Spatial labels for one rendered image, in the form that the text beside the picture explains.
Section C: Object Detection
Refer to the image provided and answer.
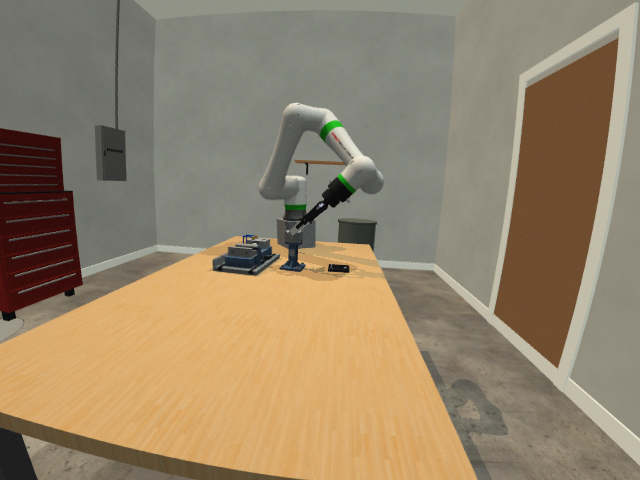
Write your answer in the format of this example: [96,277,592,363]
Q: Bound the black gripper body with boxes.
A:
[320,189,340,209]

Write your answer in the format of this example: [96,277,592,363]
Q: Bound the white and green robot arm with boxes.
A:
[259,103,384,221]

